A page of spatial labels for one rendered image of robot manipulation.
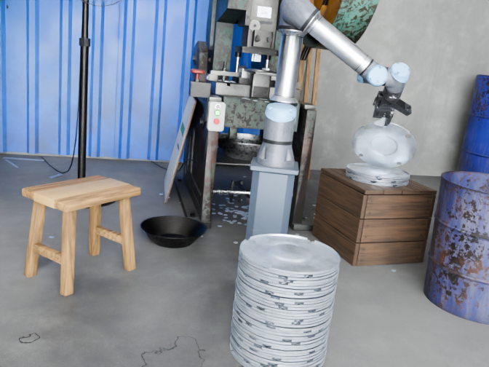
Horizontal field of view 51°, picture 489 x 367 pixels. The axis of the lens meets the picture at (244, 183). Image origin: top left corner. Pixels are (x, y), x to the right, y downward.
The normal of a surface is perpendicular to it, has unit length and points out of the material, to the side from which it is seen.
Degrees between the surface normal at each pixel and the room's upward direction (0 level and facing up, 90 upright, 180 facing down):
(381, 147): 127
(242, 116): 90
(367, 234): 90
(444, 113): 90
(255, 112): 90
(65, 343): 0
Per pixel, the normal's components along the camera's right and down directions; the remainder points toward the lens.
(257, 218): -0.07, 0.24
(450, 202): -0.96, 0.00
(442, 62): 0.21, 0.26
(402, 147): -0.30, 0.74
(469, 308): -0.50, 0.20
